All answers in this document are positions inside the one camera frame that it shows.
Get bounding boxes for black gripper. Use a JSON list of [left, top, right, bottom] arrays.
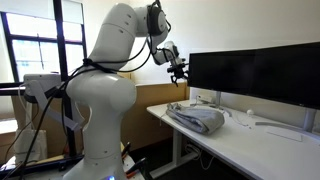
[[169, 64, 190, 87]]

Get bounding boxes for grey towel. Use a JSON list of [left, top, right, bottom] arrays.
[[165, 102, 226, 135]]

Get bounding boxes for small white box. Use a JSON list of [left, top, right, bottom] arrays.
[[195, 94, 214, 104]]

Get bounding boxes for tan wooden partition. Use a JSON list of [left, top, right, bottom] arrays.
[[121, 81, 190, 153]]

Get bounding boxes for black computer monitor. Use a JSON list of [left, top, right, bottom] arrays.
[[188, 49, 259, 96], [249, 41, 320, 110]]

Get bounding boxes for silver monitor stand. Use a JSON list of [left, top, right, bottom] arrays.
[[209, 91, 233, 117], [254, 108, 320, 141]]

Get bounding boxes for white desk leg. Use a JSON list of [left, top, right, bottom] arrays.
[[149, 128, 198, 180]]

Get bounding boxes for red black pliers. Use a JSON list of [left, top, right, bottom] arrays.
[[120, 142, 148, 180]]

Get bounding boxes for black vertical pole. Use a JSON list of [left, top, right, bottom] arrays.
[[63, 89, 78, 158]]

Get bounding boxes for white bag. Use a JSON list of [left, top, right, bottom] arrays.
[[13, 129, 48, 165]]

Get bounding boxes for thin white cable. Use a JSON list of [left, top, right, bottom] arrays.
[[229, 109, 252, 129]]

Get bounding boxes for white cables under desk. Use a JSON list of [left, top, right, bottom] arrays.
[[184, 142, 215, 172]]

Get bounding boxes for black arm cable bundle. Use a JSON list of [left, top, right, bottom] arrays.
[[19, 0, 173, 180]]

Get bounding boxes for black window frame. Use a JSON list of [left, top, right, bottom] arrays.
[[0, 0, 88, 88]]

